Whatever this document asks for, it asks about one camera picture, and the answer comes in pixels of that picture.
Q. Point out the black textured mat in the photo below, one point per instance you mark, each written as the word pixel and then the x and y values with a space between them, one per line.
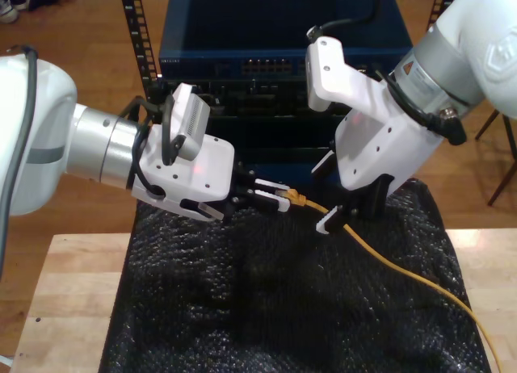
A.
pixel 242 308

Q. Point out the black perforated rack post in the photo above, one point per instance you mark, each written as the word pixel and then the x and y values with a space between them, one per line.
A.
pixel 137 38
pixel 440 5

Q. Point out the black rack server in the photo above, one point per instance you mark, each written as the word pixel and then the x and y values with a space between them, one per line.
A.
pixel 258 98

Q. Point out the brown wooden chair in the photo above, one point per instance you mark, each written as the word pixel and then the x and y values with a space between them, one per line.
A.
pixel 507 147

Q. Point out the blue network switch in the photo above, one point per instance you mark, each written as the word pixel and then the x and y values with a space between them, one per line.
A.
pixel 242 26

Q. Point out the white sneaker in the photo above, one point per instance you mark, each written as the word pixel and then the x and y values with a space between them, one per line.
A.
pixel 8 11

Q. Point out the black empty rack chassis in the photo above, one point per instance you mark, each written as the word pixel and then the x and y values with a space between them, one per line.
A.
pixel 274 139

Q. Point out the blue rack shelf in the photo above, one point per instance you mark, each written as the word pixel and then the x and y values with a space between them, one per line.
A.
pixel 282 169

